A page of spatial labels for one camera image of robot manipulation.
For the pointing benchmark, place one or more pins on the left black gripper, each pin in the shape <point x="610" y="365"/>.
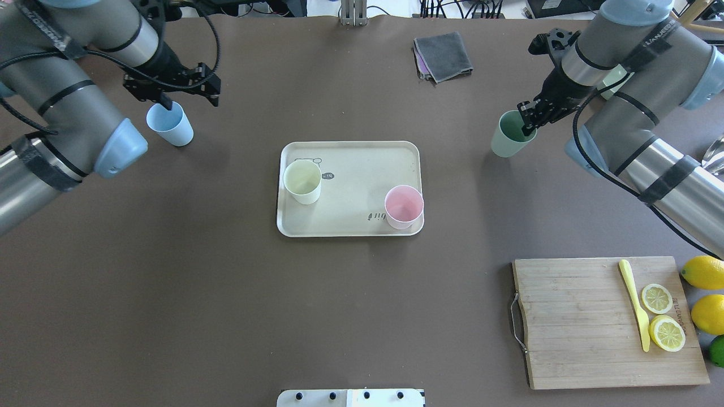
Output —
<point x="166" y="63"/>

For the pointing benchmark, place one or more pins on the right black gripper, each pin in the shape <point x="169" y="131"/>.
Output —
<point x="559" y="89"/>

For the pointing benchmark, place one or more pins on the green cup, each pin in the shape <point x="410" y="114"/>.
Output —
<point x="511" y="135"/>

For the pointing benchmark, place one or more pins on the blue cup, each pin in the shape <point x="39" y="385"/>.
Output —
<point x="171" y="124"/>

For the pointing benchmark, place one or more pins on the cream white cup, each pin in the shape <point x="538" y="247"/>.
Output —
<point x="302" y="179"/>

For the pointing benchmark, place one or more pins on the pink cup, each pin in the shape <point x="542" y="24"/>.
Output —
<point x="403" y="205"/>

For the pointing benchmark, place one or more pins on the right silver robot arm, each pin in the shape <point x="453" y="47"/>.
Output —
<point x="668" y="67"/>

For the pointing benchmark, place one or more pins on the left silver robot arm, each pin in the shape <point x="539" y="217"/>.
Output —
<point x="77" y="130"/>

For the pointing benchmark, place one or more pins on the cream rabbit tray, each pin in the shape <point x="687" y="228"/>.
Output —
<point x="356" y="176"/>

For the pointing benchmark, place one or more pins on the green bowl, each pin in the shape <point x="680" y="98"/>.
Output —
<point x="612" y="77"/>

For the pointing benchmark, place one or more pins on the grey folded cloth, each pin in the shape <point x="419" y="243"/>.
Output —
<point x="442" y="57"/>

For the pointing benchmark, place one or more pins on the yellow plastic knife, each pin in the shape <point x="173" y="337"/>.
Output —
<point x="642" y="318"/>

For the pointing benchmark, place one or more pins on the wooden cup stand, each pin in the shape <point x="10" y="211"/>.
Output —
<point x="687" y="17"/>

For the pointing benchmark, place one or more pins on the wooden cutting board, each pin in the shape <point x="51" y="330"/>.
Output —
<point x="580" y="331"/>

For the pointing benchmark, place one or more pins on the lemon slice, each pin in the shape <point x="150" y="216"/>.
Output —
<point x="667" y="334"/>
<point x="656" y="298"/>

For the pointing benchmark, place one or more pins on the whole yellow lemon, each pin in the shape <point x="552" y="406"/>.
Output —
<point x="707" y="314"/>
<point x="704" y="272"/>

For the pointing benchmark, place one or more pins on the green lime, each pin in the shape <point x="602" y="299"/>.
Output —
<point x="716" y="351"/>

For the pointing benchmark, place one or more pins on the aluminium frame post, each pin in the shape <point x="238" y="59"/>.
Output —
<point x="354" y="13"/>

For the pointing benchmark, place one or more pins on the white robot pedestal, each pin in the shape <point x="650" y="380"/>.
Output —
<point x="352" y="397"/>

